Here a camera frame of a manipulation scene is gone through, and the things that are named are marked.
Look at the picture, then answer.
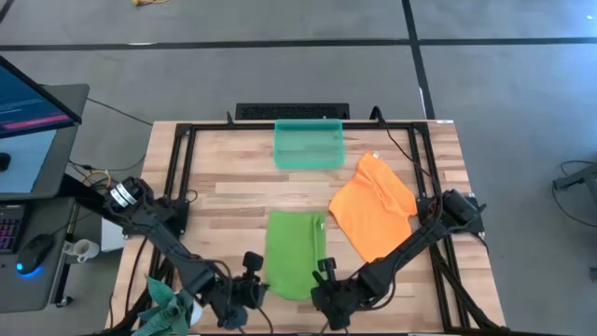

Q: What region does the teal translucent plastic basket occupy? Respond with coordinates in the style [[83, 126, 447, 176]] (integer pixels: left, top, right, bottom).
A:
[[272, 118, 347, 172]]

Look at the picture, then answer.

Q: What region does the white plant pot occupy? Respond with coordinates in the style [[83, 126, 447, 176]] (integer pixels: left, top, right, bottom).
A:
[[187, 298, 205, 329]]

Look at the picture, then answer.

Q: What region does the computer monitor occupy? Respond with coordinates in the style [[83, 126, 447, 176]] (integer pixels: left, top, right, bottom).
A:
[[0, 55, 83, 141]]

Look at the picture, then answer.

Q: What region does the black floor cable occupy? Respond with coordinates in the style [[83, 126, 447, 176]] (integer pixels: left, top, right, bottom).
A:
[[85, 96, 156, 128]]

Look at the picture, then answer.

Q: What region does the orange microfiber towel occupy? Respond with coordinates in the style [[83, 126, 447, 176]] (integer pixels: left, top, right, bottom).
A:
[[327, 150, 419, 264]]

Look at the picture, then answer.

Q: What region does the black perforated metal panel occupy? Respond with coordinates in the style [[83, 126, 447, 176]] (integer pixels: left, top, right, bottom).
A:
[[234, 102, 352, 121]]

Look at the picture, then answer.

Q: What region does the black computer mouse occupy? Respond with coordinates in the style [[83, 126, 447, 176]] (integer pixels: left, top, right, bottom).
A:
[[14, 232, 55, 277]]

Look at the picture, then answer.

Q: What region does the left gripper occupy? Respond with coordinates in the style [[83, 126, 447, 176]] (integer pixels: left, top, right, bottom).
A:
[[215, 277, 271, 330]]

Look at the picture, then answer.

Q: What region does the white cup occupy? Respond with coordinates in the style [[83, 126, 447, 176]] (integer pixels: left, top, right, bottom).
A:
[[62, 238, 101, 264]]

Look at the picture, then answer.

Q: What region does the backlit black keyboard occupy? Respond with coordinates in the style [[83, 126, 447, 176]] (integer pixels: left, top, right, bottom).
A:
[[0, 203, 26, 256]]

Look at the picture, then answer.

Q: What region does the grey side desk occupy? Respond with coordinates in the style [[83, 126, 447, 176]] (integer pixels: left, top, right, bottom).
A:
[[0, 83, 91, 314]]

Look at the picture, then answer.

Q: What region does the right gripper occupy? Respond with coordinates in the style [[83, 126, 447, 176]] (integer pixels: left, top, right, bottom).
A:
[[311, 274, 374, 331]]

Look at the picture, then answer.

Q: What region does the black aluminium table frame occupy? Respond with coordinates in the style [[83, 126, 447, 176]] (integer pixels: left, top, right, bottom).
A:
[[139, 118, 510, 335]]

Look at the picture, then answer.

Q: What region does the black tripod stand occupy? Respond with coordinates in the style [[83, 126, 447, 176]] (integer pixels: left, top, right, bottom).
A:
[[551, 160, 597, 207]]

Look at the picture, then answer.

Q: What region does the white box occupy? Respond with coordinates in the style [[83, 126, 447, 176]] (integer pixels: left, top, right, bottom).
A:
[[99, 216, 127, 254]]

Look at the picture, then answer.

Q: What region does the green microfiber towel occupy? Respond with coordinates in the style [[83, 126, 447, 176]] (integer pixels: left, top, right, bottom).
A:
[[262, 209, 329, 301]]

